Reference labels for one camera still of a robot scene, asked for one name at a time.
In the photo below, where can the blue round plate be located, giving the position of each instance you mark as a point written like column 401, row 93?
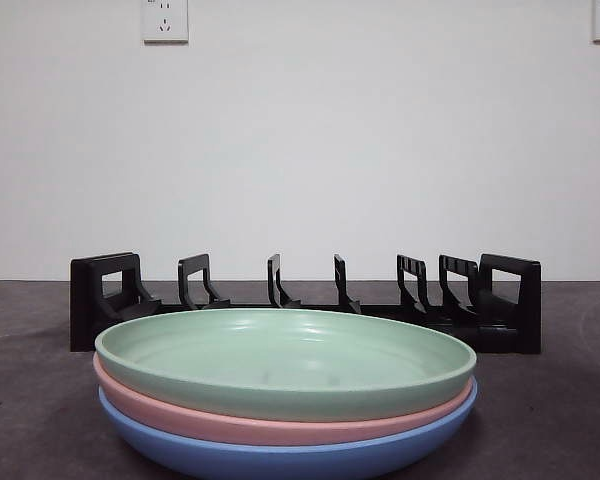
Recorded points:
column 280, row 460

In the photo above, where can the green round plate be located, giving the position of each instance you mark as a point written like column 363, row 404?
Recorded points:
column 280, row 350

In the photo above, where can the black plastic dish rack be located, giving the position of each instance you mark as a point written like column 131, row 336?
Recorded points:
column 510, row 340

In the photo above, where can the pink round plate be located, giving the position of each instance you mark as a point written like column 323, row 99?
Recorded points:
column 280, row 430

